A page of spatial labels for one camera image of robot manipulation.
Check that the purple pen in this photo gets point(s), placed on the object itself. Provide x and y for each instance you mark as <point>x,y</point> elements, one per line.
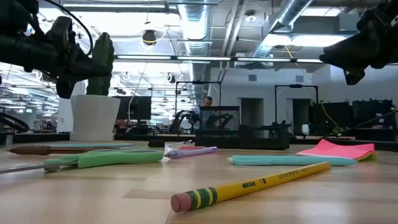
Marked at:
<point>192,152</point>

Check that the teal pen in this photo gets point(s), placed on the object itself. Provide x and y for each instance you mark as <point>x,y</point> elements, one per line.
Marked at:
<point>295,160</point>

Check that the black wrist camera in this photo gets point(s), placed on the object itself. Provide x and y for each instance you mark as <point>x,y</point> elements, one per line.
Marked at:
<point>65,88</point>
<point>354,76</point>

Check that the black background cabinets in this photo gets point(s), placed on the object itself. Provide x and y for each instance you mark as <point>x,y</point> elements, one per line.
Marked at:
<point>367,115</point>

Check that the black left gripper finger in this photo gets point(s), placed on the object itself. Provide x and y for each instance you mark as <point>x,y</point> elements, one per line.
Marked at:
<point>93,67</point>

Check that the person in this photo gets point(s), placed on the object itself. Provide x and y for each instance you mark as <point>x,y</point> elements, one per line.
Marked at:
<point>208,101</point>

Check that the white plant pot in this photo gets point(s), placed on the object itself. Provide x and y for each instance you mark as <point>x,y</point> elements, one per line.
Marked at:
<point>94,118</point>

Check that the black computer monitor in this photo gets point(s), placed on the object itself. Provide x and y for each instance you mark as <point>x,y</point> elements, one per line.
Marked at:
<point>140,107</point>

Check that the black metal table frame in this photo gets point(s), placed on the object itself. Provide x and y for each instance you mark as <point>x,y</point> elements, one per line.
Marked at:
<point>37,137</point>

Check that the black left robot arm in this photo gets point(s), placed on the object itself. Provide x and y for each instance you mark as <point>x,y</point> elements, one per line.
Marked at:
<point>18,9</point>

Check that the brown pen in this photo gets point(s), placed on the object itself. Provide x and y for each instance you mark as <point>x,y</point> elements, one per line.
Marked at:
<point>31,150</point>

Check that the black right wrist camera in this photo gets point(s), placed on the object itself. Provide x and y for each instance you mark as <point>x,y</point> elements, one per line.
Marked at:
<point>354,76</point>

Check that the black mesh desk organizer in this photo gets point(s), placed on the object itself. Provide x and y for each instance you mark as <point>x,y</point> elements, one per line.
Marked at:
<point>242,143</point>

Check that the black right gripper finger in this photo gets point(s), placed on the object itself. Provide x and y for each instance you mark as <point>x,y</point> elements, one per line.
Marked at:
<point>345,53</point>

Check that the small green plant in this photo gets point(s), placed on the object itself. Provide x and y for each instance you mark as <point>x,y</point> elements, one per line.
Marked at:
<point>338,130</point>

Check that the black ceiling camera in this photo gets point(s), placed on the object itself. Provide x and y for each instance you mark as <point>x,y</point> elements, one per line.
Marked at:
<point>149,37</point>

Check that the pink sticky note pad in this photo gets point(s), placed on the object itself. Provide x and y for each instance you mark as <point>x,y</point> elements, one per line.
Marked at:
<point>339,151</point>

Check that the yellow pencil with pink eraser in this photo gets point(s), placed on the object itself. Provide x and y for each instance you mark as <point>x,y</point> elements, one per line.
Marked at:
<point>248,185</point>

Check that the black background rig frame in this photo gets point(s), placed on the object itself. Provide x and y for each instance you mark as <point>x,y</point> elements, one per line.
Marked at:
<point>295,86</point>
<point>199,82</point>

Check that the green cactus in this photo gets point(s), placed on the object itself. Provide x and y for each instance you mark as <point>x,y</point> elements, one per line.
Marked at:
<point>105,46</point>

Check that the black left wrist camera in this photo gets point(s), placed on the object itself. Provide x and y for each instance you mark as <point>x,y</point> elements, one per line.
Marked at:
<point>65,88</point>

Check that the small pink eraser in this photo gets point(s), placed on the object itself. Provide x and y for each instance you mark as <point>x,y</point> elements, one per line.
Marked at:
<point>191,147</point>

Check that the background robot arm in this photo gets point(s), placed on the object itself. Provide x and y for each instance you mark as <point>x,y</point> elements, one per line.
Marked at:
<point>180,121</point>

